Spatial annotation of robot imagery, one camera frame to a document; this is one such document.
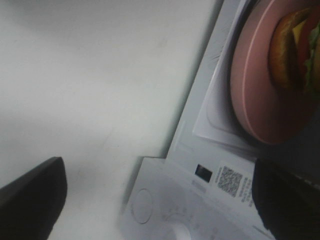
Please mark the burger with lettuce and tomato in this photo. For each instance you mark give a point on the burger with lettuce and tomato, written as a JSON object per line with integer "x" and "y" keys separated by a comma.
{"x": 294, "y": 52}

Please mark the round white door button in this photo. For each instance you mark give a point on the round white door button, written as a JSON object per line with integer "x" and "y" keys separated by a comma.
{"x": 142, "y": 206}

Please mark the pink round plate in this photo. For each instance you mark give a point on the pink round plate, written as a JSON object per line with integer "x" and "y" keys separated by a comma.
{"x": 269, "y": 113}

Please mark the white timer knob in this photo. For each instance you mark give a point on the white timer knob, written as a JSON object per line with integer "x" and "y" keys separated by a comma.
{"x": 178, "y": 231}

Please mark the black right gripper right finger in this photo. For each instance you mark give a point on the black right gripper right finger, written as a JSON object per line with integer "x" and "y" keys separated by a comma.
{"x": 288, "y": 205}

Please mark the white microwave oven body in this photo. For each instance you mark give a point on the white microwave oven body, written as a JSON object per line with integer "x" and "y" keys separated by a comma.
{"x": 205, "y": 181}

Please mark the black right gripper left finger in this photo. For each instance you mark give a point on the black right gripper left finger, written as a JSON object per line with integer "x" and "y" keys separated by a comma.
{"x": 31, "y": 204}

